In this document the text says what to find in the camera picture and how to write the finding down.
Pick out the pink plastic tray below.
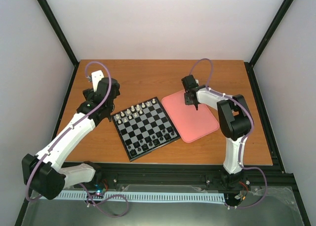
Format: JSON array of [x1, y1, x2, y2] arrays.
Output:
[[161, 90, 220, 143]]

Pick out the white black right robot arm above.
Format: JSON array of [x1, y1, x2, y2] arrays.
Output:
[[181, 75, 254, 189]]

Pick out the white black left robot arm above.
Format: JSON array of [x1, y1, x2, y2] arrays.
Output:
[[22, 71, 120, 200]]

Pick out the black grey chess board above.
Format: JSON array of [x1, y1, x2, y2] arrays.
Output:
[[111, 97, 180, 162]]

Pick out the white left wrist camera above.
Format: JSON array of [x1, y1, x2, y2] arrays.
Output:
[[87, 70, 104, 92]]

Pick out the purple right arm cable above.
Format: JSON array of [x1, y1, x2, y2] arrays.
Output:
[[190, 58, 268, 210]]

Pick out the right black corner post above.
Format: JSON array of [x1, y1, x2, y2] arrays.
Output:
[[248, 0, 301, 68]]

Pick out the black corner post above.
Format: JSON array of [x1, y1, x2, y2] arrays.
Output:
[[37, 0, 79, 67], [248, 0, 301, 68]]

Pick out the white slotted cable duct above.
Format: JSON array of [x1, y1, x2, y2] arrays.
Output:
[[59, 190, 227, 204]]

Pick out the black aluminium frame rail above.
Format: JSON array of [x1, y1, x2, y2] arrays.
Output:
[[96, 163, 298, 192]]

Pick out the left black corner post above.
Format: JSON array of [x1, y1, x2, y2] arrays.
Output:
[[37, 0, 79, 67]]

